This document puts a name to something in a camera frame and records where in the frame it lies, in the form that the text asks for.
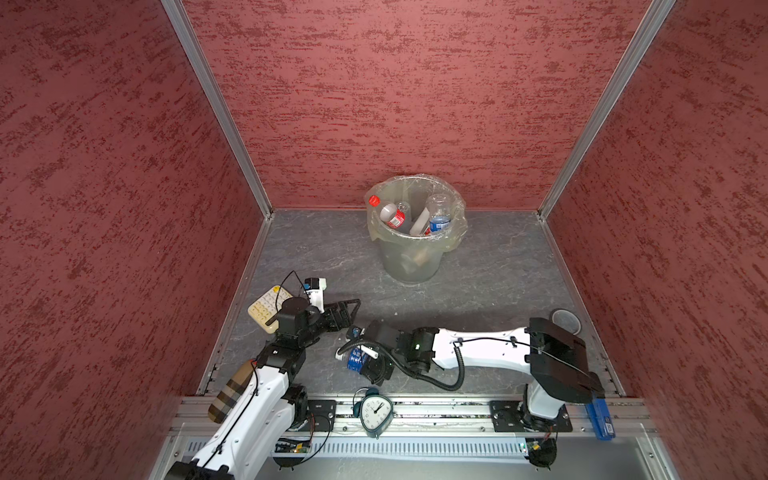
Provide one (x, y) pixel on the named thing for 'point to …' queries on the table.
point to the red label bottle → (399, 218)
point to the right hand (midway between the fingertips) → (371, 363)
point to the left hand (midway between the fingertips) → (349, 309)
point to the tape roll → (567, 320)
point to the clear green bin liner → (416, 209)
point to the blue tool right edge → (601, 419)
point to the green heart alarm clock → (374, 410)
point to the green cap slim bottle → (420, 222)
